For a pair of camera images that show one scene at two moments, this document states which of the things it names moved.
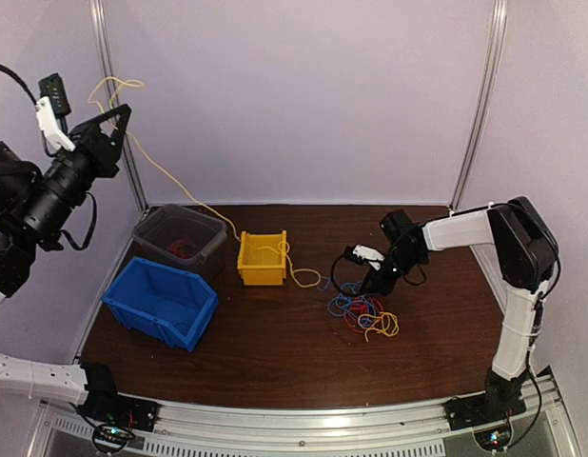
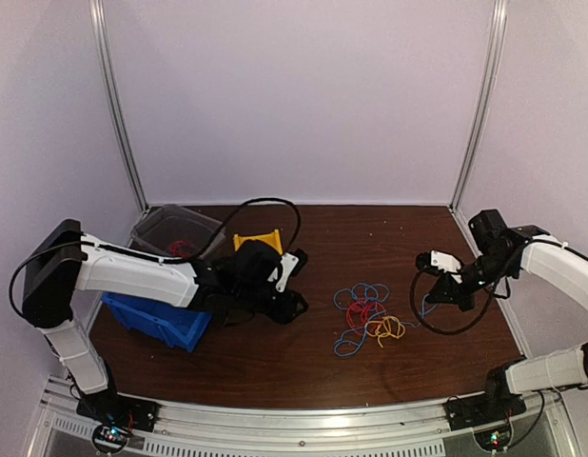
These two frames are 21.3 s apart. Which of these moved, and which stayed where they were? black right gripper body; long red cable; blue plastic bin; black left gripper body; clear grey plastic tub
Moved: black left gripper body; black right gripper body
Stayed: clear grey plastic tub; blue plastic bin; long red cable
